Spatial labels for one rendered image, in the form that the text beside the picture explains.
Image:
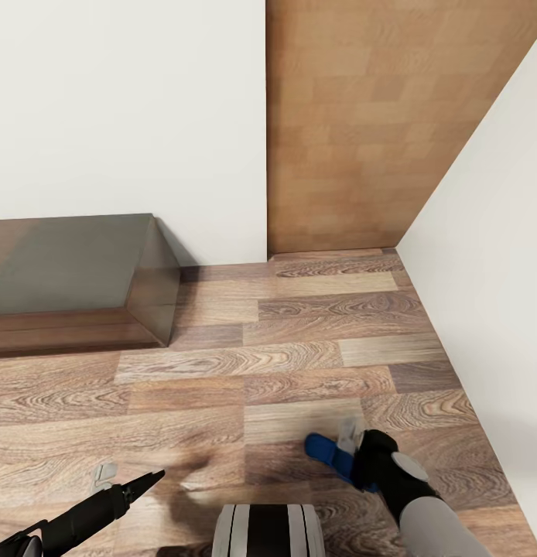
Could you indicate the bench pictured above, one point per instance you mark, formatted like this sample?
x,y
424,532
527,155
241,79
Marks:
x,y
85,284

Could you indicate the robot trunk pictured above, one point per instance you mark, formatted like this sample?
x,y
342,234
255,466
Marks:
x,y
268,530

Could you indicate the sliding door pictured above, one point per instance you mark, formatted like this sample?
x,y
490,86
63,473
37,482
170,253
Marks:
x,y
368,104

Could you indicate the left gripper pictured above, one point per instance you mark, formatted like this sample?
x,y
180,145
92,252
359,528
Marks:
x,y
101,509

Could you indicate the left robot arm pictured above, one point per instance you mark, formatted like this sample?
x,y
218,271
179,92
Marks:
x,y
107,503

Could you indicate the sandal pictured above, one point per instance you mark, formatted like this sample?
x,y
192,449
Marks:
x,y
326,451

